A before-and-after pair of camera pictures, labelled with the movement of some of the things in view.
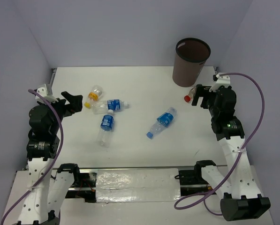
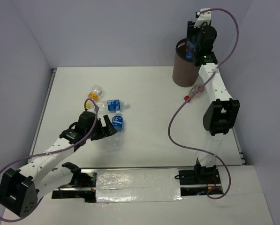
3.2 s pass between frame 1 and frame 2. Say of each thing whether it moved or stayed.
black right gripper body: moved
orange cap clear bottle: stayed
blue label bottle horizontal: stayed
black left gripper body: moved
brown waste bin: stayed
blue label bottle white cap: moved
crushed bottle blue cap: moved
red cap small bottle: stayed
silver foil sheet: stayed
